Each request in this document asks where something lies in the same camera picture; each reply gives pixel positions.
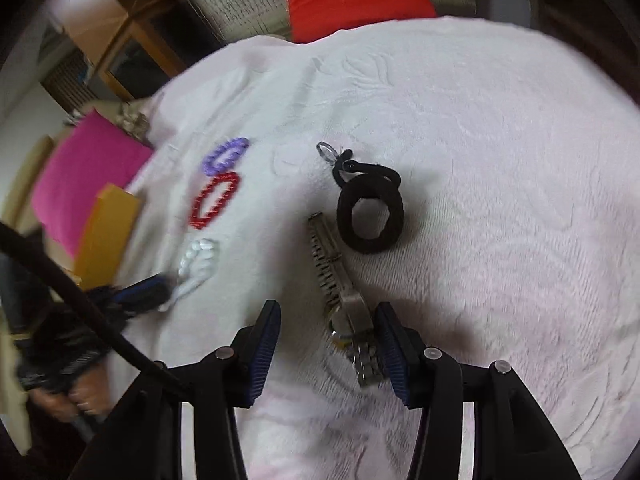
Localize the purple bead bracelet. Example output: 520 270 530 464
202 137 249 177

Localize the silver foil mat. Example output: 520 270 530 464
165 0 476 43

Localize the pink cushion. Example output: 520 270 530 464
30 110 154 261

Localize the orange cardboard box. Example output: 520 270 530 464
75 184 144 292

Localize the silver metal wristwatch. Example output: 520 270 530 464
306 214 388 388

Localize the white embossed towel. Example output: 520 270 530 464
100 17 640 480

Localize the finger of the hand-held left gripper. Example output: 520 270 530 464
109 274 174 315

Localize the beige leather sofa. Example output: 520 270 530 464
0 135 56 233

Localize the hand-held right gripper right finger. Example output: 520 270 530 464
375 301 583 480

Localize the small beige cloth bundle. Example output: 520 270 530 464
119 104 152 142

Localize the person's left hand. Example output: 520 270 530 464
34 357 110 417

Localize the dark slatted shutter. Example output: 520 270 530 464
42 52 97 112

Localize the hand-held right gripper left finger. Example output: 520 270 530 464
70 300 282 480

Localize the dark wooden furniture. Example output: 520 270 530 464
475 0 640 66

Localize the thick black hair tie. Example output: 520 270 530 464
336 177 405 254

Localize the clear plastic ring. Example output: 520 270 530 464
316 141 346 165

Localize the white bead bracelet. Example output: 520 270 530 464
161 238 221 312

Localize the black cable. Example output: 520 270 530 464
0 220 206 406

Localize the wooden cabinet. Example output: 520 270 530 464
50 0 221 102

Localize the red bead bracelet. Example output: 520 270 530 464
189 172 242 231

